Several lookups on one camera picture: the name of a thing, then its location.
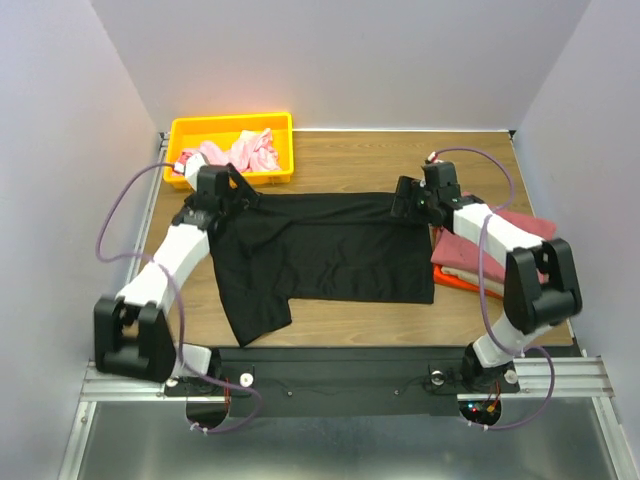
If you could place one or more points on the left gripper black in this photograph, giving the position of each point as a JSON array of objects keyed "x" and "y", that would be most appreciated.
[{"x": 244, "y": 194}]

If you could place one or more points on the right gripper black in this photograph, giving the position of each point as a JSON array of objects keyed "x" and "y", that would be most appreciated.
[{"x": 403, "y": 198}]

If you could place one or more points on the black t shirt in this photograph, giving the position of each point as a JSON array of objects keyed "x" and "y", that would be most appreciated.
[{"x": 326, "y": 246}]

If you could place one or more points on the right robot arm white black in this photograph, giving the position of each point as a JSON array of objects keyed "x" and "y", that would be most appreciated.
[{"x": 541, "y": 287}]

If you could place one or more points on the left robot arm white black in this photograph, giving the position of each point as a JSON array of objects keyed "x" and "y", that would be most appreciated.
[{"x": 139, "y": 332}]

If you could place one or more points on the pink crumpled t shirt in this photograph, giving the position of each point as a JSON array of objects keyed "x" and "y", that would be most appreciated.
[{"x": 251, "y": 152}]

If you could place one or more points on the folded dusty red t shirt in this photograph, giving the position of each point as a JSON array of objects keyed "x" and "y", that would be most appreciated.
[{"x": 533, "y": 225}]

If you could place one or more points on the folded orange t shirt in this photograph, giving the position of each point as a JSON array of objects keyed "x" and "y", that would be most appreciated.
[{"x": 455, "y": 261}]

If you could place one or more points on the yellow plastic bin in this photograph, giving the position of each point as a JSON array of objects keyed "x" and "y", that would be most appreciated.
[{"x": 224, "y": 130}]

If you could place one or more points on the folded cream t shirt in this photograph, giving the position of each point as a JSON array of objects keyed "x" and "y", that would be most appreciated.
[{"x": 463, "y": 280}]

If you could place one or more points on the right silver knob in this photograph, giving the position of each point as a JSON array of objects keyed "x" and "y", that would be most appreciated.
[{"x": 437, "y": 378}]

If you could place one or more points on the left white knob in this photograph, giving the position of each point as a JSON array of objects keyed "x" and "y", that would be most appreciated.
[{"x": 246, "y": 379}]

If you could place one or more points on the electronics board with leds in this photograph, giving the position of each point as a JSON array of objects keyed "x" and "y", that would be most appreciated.
[{"x": 477, "y": 409}]

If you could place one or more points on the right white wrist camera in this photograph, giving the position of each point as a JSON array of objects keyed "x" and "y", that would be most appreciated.
[{"x": 433, "y": 158}]

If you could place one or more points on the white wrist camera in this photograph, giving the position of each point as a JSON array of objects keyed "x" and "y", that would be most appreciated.
[
  {"x": 192, "y": 165},
  {"x": 433, "y": 158}
]

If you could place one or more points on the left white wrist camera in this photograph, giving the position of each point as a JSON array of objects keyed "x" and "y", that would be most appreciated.
[{"x": 192, "y": 165}]

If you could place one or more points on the aluminium left side rail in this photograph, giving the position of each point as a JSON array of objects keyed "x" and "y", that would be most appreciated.
[{"x": 129, "y": 227}]

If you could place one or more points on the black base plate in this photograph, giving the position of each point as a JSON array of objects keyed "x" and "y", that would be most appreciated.
[{"x": 373, "y": 381}]

